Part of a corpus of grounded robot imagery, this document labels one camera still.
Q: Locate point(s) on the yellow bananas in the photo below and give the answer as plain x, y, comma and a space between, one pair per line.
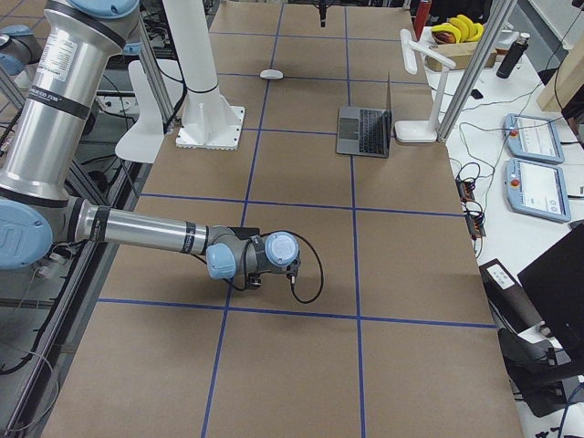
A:
456, 30

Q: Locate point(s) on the white computer mouse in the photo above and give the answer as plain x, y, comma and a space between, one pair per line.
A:
271, 74

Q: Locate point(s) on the dark mouse pad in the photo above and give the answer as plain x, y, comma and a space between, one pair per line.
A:
244, 233

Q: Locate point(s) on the red cylinder bottle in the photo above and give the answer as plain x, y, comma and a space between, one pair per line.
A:
421, 17

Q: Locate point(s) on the teach pendant tablet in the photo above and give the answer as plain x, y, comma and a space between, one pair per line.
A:
533, 138
537, 189

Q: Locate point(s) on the near teach pendant tablet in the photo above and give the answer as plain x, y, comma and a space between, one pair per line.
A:
537, 189

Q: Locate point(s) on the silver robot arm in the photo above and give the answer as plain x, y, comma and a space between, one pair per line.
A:
36, 210

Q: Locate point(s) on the far teach pendant tablet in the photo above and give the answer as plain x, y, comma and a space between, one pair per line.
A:
533, 138

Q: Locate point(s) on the black monitor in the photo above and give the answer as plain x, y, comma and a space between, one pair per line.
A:
554, 285

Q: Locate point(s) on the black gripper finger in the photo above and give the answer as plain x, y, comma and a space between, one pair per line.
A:
322, 10

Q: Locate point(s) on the grey laptop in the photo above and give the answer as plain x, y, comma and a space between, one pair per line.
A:
365, 132

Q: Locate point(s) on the aluminium frame post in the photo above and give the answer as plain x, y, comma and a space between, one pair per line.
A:
501, 10

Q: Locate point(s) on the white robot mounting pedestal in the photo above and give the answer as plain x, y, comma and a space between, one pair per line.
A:
208, 120

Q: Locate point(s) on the black water bottle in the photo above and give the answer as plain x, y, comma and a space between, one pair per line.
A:
514, 53

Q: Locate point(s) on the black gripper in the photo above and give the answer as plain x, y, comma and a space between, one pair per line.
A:
252, 280

